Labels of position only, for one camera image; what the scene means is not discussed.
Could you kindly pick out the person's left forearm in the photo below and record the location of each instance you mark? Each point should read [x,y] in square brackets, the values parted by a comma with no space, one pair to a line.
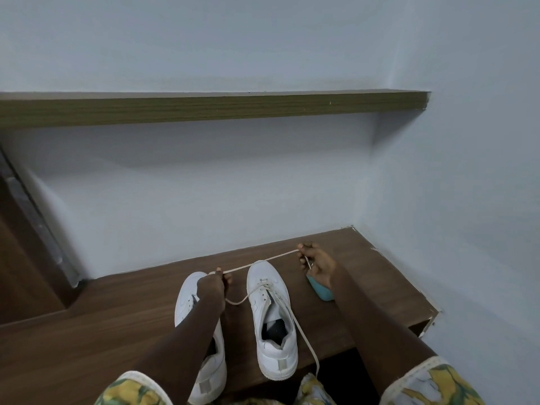
[177,354]

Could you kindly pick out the blue plastic basket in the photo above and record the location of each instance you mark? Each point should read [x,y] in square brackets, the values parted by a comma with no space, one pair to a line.
[322,293]

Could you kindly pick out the white sneaker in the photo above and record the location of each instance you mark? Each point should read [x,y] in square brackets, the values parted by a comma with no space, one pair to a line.
[276,362]
[185,291]

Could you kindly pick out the person's right hand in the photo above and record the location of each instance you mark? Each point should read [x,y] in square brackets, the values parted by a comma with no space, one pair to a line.
[322,265]

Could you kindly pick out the wooden wall shelf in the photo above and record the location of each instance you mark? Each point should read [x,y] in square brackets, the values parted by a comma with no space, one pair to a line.
[211,109]

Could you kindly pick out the person's left hand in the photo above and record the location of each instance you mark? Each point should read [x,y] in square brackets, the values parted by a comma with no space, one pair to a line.
[213,291]

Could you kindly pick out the person's right forearm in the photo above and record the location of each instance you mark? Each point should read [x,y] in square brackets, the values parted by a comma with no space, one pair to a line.
[379,333]

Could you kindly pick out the cream shoelace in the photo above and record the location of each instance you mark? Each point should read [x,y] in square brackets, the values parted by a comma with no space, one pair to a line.
[261,262]

